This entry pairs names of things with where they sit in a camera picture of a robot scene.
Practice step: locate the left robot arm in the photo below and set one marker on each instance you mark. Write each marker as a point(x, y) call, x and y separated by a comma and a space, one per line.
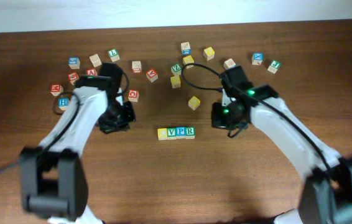
point(53, 183)

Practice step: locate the blue S letter block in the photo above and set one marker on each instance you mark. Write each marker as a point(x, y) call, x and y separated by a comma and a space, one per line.
point(74, 63)

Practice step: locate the green Z letter block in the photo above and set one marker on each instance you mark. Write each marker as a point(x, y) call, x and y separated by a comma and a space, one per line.
point(176, 69)

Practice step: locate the yellow umbrella picture block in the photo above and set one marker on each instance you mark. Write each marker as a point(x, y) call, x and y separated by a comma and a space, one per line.
point(194, 103)

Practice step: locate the red V letter block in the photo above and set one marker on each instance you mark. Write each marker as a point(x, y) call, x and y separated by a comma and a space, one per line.
point(152, 75)

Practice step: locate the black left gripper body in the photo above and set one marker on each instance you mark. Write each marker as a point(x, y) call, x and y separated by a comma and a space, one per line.
point(114, 125)

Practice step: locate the red 9 number block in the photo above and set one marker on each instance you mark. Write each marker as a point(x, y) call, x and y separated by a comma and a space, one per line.
point(73, 77)

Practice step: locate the red A letter block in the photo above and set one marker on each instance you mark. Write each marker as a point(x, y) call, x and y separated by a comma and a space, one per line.
point(91, 72)

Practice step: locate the blue D letter block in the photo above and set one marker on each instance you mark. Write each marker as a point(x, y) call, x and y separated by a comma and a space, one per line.
point(229, 63)

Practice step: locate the blue P letter block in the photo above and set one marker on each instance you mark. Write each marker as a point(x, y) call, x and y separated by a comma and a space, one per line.
point(181, 132)

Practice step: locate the yellow top middle block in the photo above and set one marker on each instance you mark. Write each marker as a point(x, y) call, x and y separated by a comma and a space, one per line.
point(188, 61)

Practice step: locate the yellow top far block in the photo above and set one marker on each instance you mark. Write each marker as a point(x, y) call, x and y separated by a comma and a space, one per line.
point(208, 53)

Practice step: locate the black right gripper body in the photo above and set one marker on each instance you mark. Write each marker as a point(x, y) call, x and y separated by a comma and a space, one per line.
point(226, 123)

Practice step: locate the plain wooden block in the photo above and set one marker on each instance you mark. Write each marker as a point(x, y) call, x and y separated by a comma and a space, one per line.
point(95, 60)

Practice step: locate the upper blue H block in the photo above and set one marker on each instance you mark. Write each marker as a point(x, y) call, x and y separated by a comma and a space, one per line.
point(63, 103)

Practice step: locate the red O letter block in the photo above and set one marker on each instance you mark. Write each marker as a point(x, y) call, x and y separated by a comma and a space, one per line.
point(133, 96)

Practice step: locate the blue X letter block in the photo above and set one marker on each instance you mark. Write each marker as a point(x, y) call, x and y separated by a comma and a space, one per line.
point(257, 58)

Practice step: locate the green V letter block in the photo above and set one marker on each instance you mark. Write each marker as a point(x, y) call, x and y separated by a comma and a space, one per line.
point(171, 133)

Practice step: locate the green J letter block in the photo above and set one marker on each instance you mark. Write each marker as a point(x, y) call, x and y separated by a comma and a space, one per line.
point(274, 66)

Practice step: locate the yellow top bug block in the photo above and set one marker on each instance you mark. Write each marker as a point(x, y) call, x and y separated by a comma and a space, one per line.
point(175, 81)

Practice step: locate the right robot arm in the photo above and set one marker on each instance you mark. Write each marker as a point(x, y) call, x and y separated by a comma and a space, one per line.
point(326, 174)

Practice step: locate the yellow C letter block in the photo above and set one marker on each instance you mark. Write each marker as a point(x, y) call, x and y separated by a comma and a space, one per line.
point(162, 134)

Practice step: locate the green R letter block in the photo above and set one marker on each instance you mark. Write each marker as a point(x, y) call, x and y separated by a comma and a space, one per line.
point(190, 133)

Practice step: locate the blue side far block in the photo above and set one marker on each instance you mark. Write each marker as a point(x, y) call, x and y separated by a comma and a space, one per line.
point(185, 48)

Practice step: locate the green L letter block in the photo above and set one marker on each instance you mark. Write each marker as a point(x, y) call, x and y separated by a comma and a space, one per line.
point(114, 55)

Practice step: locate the red M letter block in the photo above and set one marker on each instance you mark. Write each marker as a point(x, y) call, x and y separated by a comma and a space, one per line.
point(56, 89)

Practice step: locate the red I side block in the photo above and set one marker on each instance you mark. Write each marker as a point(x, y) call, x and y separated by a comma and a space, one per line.
point(136, 66)

